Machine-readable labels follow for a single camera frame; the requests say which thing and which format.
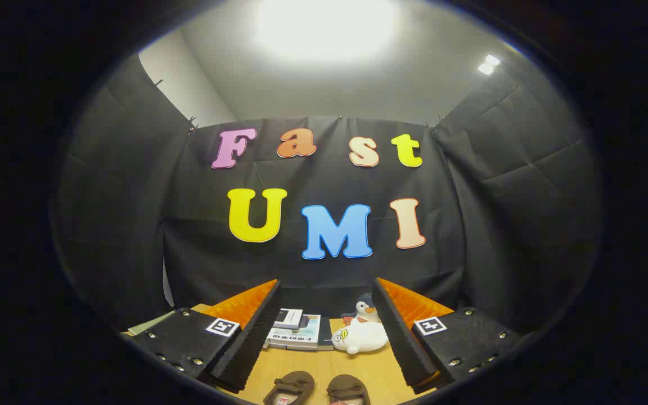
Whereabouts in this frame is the book with pale blue cover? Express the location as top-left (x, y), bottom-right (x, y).
top-left (267, 314), bottom-right (323, 347)

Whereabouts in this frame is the green fabric storage box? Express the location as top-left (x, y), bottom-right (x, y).
top-left (127, 311), bottom-right (177, 338)

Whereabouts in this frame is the black backdrop cloth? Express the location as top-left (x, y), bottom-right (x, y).
top-left (48, 53), bottom-right (603, 338)

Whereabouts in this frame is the book with night photo cover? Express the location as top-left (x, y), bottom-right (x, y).
top-left (272, 308), bottom-right (304, 330)

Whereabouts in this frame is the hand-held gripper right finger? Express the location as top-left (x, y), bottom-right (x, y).
top-left (372, 277), bottom-right (523, 394)

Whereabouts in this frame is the large ceiling light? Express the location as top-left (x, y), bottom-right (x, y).
top-left (256, 0), bottom-right (401, 60)

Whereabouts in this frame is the brown fuzzy shoe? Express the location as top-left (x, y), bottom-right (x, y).
top-left (264, 370), bottom-right (316, 405)
top-left (326, 374), bottom-right (371, 405)

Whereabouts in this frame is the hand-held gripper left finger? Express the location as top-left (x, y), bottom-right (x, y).
top-left (130, 280), bottom-right (282, 393)

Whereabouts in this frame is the penguin plush toy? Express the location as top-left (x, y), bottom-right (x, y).
top-left (341, 294), bottom-right (382, 327)

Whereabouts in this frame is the small ceiling spotlight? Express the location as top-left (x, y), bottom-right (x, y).
top-left (477, 54), bottom-right (502, 76)

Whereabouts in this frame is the white round plush toy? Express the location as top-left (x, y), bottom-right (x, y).
top-left (331, 319), bottom-right (390, 355)

